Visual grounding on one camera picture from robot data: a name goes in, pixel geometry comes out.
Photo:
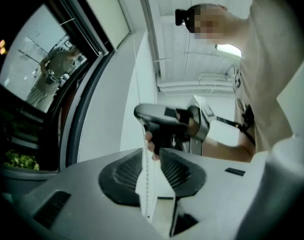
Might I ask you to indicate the person's beige shirt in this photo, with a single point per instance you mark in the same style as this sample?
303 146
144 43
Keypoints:
272 59

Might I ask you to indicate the person's right forearm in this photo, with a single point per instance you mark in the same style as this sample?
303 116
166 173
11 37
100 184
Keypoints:
227 151

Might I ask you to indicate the black head-worn camera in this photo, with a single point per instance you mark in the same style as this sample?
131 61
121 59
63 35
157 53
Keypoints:
182 16

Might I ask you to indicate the dark window pane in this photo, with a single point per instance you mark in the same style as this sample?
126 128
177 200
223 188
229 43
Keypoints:
29 59

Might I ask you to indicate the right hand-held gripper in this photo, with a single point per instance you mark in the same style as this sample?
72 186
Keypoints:
204 114

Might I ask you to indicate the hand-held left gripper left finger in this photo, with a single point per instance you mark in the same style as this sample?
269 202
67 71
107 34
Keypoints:
87 196

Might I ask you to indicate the person's right hand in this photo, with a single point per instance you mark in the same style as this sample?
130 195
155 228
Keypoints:
150 141

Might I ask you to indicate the bright ceiling light panel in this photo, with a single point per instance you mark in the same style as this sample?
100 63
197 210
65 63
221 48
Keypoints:
228 50

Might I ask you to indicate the white ceiling pipe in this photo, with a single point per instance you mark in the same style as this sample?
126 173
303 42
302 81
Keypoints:
197 92
192 84

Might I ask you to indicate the green plant outside window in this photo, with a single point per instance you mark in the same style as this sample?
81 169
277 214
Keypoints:
22 160

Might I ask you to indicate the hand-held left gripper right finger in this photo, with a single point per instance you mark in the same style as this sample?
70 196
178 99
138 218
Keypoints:
212 196

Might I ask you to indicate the person's head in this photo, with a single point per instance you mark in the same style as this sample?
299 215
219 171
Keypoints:
217 24

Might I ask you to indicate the white roller blind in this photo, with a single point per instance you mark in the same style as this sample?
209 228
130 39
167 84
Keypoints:
104 9

